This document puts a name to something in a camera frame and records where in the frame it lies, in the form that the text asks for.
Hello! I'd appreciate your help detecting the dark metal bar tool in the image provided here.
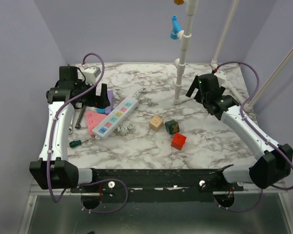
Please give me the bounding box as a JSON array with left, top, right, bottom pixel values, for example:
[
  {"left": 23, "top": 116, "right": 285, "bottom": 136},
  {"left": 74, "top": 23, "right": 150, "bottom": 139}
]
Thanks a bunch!
[{"left": 75, "top": 106, "right": 86, "bottom": 129}]

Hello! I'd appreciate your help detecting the blue pipe fitting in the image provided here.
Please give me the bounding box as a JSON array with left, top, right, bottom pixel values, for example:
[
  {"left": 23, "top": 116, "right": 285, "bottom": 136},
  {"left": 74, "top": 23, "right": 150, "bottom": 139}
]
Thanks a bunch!
[{"left": 170, "top": 16, "right": 182, "bottom": 40}]

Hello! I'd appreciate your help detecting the white power strip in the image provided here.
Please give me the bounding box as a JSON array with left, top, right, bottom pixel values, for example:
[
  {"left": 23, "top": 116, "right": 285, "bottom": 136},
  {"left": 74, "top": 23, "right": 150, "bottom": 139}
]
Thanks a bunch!
[{"left": 92, "top": 97, "right": 139, "bottom": 139}]

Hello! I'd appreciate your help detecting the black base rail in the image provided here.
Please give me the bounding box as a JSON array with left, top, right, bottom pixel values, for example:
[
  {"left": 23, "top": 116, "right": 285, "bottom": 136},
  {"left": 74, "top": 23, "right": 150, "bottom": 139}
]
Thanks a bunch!
[{"left": 71, "top": 169, "right": 244, "bottom": 203}]

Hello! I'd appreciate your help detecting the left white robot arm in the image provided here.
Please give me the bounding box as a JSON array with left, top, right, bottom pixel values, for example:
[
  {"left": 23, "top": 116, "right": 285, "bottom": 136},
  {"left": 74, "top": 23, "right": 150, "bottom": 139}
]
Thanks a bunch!
[{"left": 29, "top": 65, "right": 110, "bottom": 193}]

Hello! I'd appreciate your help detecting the dark green cube adapter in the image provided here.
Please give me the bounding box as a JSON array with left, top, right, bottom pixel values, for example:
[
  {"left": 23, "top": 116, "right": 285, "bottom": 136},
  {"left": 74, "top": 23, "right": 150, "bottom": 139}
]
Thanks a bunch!
[{"left": 165, "top": 120, "right": 180, "bottom": 135}]

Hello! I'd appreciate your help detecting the orange pipe fitting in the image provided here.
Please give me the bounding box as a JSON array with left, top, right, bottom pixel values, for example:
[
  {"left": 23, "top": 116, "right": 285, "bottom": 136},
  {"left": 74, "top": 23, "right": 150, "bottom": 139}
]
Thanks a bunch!
[{"left": 174, "top": 0, "right": 185, "bottom": 5}]

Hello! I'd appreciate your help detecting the pink triangular socket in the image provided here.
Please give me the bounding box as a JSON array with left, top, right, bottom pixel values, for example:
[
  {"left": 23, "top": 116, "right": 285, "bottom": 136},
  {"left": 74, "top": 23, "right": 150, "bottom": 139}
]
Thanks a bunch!
[{"left": 85, "top": 111, "right": 106, "bottom": 137}]

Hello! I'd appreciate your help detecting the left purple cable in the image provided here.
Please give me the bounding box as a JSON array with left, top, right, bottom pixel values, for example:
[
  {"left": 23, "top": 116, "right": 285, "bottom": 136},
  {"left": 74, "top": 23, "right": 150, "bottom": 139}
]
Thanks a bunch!
[{"left": 46, "top": 53, "right": 129, "bottom": 215}]

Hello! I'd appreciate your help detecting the beige cube plug adapter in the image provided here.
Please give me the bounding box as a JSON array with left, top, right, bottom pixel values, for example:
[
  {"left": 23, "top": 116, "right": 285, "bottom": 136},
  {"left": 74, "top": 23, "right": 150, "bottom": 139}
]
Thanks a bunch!
[{"left": 149, "top": 116, "right": 163, "bottom": 132}]

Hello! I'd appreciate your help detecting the red cube plug adapter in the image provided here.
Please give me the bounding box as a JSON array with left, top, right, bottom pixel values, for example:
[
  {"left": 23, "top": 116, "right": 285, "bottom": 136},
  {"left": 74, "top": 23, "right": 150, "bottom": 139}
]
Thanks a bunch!
[{"left": 171, "top": 133, "right": 187, "bottom": 150}]

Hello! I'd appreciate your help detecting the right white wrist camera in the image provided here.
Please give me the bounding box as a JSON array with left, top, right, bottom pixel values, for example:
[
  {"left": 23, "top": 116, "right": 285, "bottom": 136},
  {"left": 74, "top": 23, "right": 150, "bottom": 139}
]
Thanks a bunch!
[{"left": 214, "top": 71, "right": 227, "bottom": 88}]

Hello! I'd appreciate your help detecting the green handled screwdriver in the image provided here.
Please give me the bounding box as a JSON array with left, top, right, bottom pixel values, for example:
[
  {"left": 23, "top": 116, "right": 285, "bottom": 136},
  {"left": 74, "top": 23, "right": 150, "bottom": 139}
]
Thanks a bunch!
[{"left": 69, "top": 139, "right": 88, "bottom": 148}]

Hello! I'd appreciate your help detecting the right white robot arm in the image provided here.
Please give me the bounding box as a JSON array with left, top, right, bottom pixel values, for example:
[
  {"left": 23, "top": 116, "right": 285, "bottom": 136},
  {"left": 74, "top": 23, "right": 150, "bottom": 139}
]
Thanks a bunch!
[{"left": 186, "top": 74, "right": 293, "bottom": 191}]

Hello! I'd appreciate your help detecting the blue plug adapter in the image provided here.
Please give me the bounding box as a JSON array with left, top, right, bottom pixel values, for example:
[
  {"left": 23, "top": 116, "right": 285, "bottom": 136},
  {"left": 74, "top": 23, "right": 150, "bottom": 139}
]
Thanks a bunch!
[{"left": 96, "top": 108, "right": 105, "bottom": 114}]

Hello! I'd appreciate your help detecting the white pvc pipe stand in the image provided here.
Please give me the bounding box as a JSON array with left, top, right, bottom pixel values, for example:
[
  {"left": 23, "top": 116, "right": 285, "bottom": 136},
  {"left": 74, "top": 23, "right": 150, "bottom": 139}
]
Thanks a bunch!
[{"left": 172, "top": 0, "right": 239, "bottom": 105}]

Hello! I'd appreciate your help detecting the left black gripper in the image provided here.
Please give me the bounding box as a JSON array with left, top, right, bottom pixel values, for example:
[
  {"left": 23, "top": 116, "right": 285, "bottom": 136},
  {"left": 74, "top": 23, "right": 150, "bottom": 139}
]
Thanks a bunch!
[{"left": 75, "top": 79, "right": 111, "bottom": 109}]

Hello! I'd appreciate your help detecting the purple power strip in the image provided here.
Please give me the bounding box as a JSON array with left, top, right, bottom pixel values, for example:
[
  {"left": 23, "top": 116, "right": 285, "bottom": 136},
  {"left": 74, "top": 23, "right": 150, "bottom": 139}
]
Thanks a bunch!
[{"left": 105, "top": 90, "right": 114, "bottom": 115}]

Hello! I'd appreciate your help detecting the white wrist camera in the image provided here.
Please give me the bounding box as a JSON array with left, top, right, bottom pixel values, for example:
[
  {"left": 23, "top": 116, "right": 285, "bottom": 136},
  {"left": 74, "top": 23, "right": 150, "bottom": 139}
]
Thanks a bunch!
[
  {"left": 83, "top": 65, "right": 101, "bottom": 85},
  {"left": 214, "top": 71, "right": 227, "bottom": 88}
]

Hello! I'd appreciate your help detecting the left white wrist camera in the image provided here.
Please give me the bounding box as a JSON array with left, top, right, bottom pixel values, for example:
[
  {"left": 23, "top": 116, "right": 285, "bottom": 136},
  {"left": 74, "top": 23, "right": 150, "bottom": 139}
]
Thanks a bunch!
[{"left": 83, "top": 65, "right": 101, "bottom": 85}]

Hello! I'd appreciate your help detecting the silver ratchet wrench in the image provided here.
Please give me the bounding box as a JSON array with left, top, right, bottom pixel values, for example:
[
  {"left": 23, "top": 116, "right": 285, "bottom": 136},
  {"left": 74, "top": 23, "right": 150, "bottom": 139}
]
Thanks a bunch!
[{"left": 68, "top": 111, "right": 76, "bottom": 135}]

